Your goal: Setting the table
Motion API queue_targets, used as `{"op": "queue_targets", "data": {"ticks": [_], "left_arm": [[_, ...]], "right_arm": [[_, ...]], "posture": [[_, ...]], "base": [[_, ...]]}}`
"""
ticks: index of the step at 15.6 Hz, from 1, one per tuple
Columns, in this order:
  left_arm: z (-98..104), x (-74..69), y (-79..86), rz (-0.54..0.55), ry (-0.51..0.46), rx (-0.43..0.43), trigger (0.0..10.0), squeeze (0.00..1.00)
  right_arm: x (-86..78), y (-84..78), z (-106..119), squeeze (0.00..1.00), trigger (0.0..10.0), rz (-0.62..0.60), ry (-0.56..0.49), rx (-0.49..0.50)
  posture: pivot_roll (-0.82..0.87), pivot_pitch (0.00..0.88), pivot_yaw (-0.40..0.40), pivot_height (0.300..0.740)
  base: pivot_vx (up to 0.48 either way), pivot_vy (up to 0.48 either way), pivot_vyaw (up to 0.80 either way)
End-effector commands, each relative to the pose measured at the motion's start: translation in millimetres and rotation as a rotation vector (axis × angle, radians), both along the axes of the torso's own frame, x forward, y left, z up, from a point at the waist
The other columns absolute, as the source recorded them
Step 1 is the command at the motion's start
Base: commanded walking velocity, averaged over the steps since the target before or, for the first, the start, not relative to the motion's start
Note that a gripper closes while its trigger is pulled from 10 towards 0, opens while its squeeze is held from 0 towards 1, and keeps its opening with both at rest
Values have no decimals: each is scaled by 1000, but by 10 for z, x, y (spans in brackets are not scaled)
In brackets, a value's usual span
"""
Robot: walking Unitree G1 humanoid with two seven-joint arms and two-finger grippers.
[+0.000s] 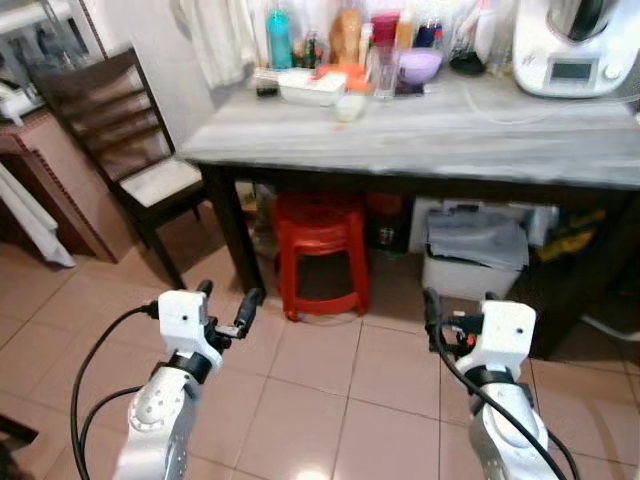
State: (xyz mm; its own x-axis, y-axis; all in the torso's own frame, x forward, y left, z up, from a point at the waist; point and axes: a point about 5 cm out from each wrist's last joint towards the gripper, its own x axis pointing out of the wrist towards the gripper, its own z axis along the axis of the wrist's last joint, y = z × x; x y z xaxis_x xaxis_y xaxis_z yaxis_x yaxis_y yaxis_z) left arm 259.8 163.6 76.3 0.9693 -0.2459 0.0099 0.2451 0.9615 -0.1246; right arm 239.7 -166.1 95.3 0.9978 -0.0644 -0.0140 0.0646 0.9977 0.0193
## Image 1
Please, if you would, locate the purple plastic bowl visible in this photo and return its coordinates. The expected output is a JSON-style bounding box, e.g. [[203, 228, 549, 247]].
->
[[397, 48, 444, 87]]

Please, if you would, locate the dark wooden chair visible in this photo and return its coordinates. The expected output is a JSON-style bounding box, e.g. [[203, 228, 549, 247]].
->
[[28, 47, 213, 291]]

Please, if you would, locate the white hanging towel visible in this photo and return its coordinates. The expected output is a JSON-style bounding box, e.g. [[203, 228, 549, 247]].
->
[[178, 0, 263, 90]]

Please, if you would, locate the brown bread bag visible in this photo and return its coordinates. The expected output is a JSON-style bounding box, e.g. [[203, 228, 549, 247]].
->
[[329, 8, 364, 67]]

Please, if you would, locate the teal plastic bottle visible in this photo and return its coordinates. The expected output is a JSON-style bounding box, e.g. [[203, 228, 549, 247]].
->
[[265, 7, 295, 72]]

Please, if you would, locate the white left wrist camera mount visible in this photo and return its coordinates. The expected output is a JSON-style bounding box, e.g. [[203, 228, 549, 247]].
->
[[157, 291, 225, 369]]

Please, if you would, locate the small pale green cup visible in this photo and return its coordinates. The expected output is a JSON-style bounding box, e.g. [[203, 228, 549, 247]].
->
[[334, 92, 367, 124]]

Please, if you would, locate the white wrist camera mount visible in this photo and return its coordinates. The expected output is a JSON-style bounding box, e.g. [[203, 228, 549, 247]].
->
[[470, 301, 537, 382], [157, 291, 225, 369]]

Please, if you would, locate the white leaning board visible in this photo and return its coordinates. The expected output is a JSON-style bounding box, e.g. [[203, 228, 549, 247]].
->
[[0, 160, 77, 270]]

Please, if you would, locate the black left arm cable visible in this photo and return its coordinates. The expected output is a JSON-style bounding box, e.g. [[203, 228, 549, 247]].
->
[[69, 304, 161, 480]]

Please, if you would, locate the red plastic stool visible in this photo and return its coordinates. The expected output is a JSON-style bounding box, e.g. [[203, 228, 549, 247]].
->
[[272, 192, 372, 322]]

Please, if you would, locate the black bowl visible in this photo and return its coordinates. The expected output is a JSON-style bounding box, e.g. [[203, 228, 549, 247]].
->
[[449, 50, 489, 77]]

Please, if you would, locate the clear drinking glass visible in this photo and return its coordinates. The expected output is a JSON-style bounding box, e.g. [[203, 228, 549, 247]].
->
[[371, 44, 402, 100]]

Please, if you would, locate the grey cloth bundle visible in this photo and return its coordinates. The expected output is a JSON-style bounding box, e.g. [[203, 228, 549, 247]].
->
[[427, 208, 531, 270]]

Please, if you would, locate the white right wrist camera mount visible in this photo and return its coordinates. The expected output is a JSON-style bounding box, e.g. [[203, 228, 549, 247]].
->
[[470, 301, 537, 382]]

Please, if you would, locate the dark wood grey-top table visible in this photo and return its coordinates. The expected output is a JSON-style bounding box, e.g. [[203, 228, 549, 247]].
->
[[176, 68, 640, 361]]

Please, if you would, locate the orange plastic lid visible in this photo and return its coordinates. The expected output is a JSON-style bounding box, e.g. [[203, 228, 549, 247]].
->
[[314, 63, 370, 94]]

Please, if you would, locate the white plastic storage box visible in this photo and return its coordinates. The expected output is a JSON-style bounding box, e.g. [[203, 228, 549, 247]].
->
[[420, 240, 531, 302]]

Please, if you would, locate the white rectangular food container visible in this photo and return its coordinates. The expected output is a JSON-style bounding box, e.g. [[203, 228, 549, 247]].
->
[[277, 69, 347, 107]]

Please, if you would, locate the white kitchen food processor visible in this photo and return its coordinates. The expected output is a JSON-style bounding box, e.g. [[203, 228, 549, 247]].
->
[[512, 0, 640, 100]]

